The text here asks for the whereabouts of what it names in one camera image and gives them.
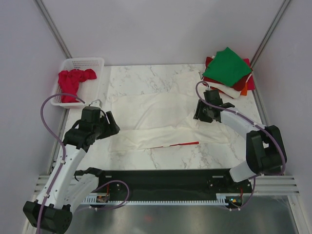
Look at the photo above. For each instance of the folded orange t-shirt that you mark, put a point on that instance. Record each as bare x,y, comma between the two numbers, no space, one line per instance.
244,91

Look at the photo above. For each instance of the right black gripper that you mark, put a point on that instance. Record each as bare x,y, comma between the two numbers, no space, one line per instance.
198,113

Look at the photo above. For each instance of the left aluminium corner post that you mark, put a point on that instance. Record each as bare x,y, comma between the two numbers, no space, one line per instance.
53,28

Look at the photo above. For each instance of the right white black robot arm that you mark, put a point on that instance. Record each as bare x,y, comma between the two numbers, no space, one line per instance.
265,152

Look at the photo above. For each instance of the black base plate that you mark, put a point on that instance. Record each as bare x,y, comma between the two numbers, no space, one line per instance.
166,184

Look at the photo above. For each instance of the aluminium corner post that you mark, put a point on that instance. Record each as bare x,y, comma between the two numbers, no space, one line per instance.
53,28
274,24

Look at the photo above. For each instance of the folded dark red t-shirt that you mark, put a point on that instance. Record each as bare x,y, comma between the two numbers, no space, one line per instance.
238,86

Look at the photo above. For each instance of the white coca-cola t-shirt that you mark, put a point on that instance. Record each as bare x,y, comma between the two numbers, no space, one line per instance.
163,119

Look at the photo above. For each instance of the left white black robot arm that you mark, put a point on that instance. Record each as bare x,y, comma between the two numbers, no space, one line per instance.
54,206

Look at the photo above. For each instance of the crumpled red t-shirt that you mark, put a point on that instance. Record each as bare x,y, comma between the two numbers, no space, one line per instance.
69,81

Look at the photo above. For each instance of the right aluminium corner post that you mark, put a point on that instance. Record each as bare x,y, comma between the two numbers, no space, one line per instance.
274,24

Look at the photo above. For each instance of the white slotted cable duct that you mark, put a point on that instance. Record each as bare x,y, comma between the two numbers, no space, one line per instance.
219,200

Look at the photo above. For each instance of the folded pink red t-shirt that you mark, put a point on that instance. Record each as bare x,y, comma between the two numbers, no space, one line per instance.
249,78

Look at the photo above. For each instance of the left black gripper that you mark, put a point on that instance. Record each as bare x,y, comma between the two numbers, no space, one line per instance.
111,128

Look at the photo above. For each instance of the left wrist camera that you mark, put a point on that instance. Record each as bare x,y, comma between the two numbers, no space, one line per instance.
96,103

